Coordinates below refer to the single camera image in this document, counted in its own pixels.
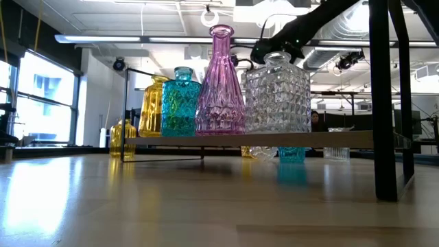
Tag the square clear diamond-cut vase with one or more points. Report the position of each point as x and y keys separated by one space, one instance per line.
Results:
x=278 y=103

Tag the tall pink glass vase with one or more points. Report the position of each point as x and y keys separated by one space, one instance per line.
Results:
x=221 y=103

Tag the squat yellow glass vase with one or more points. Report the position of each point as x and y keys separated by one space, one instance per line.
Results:
x=245 y=152

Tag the tall teal glass bottle vase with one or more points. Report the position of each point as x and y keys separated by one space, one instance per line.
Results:
x=180 y=106

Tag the tall yellow ribbed glass vase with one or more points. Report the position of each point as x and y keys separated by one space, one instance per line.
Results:
x=151 y=109

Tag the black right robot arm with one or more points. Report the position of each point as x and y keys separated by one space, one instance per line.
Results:
x=308 y=24

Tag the wooden shelf with black legs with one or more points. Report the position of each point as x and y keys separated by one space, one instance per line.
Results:
x=343 y=140

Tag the black track spotlight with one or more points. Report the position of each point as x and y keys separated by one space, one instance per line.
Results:
x=348 y=61

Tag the person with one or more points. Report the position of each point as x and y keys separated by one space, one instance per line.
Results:
x=315 y=120

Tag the small teal glass vase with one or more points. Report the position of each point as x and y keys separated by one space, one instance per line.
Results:
x=291 y=155

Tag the black partition screen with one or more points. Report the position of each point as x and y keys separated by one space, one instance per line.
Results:
x=356 y=121

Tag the small clear glass vase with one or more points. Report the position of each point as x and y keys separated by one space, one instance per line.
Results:
x=336 y=154

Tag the black monitor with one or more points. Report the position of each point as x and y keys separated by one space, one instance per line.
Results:
x=417 y=121

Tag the small yellow glass bottle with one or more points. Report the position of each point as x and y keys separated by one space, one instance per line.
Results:
x=122 y=133

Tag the long linear ceiling light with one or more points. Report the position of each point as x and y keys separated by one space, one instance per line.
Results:
x=92 y=38

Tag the white cylinder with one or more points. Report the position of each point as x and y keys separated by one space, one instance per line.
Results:
x=103 y=137

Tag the large window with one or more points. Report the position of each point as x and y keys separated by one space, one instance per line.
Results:
x=48 y=103

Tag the black round ceiling camera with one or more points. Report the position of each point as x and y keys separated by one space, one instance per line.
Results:
x=119 y=65
x=235 y=61

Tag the black aluminium table frame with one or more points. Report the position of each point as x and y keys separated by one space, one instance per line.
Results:
x=85 y=151

